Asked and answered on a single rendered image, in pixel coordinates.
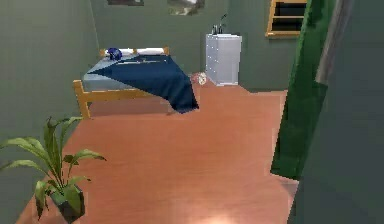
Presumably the dark blue blanket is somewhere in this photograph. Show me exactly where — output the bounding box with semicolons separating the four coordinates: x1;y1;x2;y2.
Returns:
87;54;200;115

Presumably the white chest of drawers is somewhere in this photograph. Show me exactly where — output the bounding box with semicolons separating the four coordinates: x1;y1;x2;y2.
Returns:
204;33;243;87

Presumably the white pillow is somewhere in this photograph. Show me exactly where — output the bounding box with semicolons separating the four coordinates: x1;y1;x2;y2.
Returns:
136;47;166;56
104;48;136;58

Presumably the dark small plant ornament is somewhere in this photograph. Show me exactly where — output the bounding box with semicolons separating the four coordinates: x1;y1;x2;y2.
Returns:
211;13;228;36

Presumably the wooden bed with grey sheet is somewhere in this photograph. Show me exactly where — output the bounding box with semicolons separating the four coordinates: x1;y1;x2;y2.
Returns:
72;46;201;120

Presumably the dark blue round object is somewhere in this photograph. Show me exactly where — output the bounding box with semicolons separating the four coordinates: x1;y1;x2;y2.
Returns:
107;47;123;62

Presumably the green room door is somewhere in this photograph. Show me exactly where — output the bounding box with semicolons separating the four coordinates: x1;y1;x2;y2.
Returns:
270;0;338;181

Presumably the wooden framed window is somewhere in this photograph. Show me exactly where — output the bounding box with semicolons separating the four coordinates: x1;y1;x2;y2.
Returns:
264;0;308;39

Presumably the green house plant black pot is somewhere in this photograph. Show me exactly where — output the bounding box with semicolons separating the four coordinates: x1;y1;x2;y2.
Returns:
0;116;108;224

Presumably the landscape framed wall picture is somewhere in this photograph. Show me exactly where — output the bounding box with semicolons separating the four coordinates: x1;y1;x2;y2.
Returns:
166;0;206;17

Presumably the dark framed wall picture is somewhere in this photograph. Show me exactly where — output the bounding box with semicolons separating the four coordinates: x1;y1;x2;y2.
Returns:
106;0;145;7

